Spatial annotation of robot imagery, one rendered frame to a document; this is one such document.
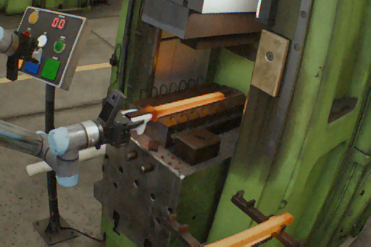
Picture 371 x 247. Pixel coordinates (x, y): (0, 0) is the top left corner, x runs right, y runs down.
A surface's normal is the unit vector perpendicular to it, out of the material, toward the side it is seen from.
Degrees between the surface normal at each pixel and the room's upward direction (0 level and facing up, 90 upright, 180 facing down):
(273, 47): 90
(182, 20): 90
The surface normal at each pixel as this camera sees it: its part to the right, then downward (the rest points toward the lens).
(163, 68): 0.67, 0.42
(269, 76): -0.72, 0.19
